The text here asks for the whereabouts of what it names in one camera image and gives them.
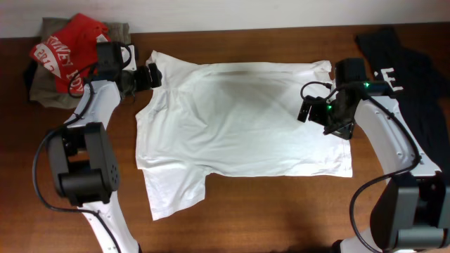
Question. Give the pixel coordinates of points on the white t-shirt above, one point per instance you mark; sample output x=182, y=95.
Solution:
x=232, y=119

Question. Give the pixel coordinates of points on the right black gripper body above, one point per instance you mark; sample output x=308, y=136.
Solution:
x=336, y=120

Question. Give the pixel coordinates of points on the red folded t-shirt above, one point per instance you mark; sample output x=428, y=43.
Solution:
x=69, y=52

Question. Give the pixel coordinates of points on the dark navy garment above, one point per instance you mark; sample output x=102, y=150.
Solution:
x=418, y=86

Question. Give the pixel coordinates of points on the olive folded garment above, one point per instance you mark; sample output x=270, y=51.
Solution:
x=43, y=86

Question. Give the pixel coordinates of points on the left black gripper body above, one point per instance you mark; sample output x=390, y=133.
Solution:
x=137, y=79

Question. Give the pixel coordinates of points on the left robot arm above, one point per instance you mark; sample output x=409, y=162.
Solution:
x=85, y=169

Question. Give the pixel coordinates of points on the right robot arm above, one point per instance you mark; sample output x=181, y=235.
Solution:
x=412, y=213

